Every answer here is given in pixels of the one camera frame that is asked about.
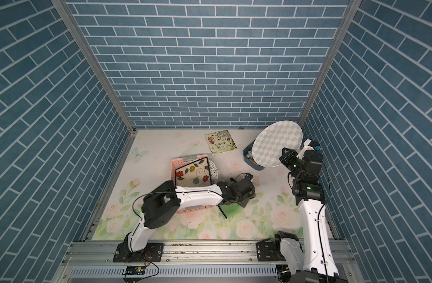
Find round checkered plate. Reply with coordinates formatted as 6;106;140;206
251;120;303;167

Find square floral plate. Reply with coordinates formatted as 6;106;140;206
175;158;211;187

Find green grey microfibre cloth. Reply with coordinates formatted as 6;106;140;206
220;204;243;219

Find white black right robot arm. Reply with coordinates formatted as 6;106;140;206
275;147;343;283

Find round colourful patterned plate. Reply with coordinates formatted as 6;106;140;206
208;160;218;185

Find blue tray of stationery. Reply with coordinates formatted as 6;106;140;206
243;141;264;171

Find colourful cartoon picture book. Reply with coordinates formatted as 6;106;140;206
204;130;237;155

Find pink perforated plastic basket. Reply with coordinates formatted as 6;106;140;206
170;154;217;213

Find small green circuit board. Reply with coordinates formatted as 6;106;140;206
122;266;146;278

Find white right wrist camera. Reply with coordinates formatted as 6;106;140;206
297;139;321;159

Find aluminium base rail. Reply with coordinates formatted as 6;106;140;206
53;240;362;283

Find aluminium corner post right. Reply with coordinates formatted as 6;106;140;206
297;0;362;127

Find aluminium corner post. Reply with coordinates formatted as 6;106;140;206
51;0;135;135
297;0;362;127

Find aluminium corner post left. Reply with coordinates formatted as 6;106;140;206
51;0;135;135

